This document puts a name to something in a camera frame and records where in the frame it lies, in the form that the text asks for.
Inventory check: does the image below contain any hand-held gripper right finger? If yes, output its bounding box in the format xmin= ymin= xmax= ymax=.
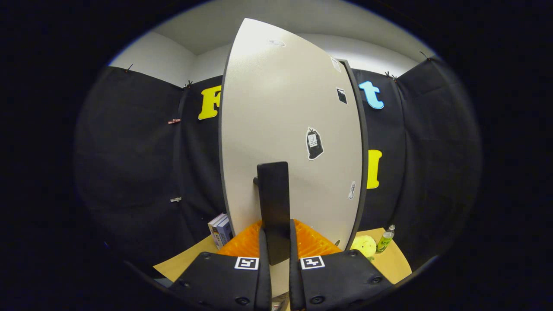
xmin=289 ymin=219 xmax=394 ymax=311

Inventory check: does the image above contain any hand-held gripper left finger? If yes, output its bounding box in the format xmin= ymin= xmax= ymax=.
xmin=168 ymin=219 xmax=273 ymax=311

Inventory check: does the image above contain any black cabinet door handle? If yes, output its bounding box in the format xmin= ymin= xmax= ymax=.
xmin=253 ymin=162 xmax=291 ymax=266

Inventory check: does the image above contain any grey shoe cabinet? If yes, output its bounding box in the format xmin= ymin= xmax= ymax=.
xmin=337 ymin=59 xmax=369 ymax=251

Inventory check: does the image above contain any white book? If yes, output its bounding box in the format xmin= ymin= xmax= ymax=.
xmin=208 ymin=213 xmax=227 ymax=250

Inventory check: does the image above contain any yellow plush pineapple toy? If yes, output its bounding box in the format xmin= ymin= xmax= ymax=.
xmin=350 ymin=235 xmax=377 ymax=262

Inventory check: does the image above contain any green drink bottle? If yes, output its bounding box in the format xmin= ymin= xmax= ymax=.
xmin=376 ymin=225 xmax=396 ymax=254

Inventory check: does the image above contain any black backdrop cloth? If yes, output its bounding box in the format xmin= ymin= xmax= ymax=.
xmin=73 ymin=56 xmax=482 ymax=277

